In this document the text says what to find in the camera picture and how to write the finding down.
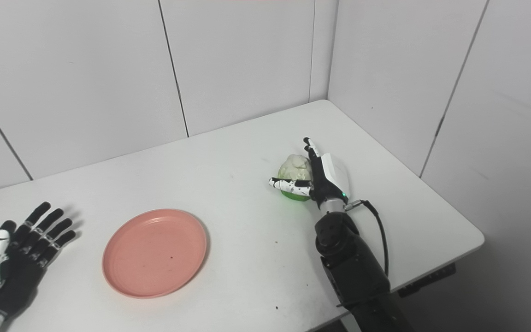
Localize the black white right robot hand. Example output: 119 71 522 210
268 137 350 213

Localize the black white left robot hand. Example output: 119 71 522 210
0 202 77 319

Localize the green white toy cabbage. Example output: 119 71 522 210
277 154 314 202

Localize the pink plastic plate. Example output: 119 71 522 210
102 209 208 299

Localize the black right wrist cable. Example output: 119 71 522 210
344 200 389 277

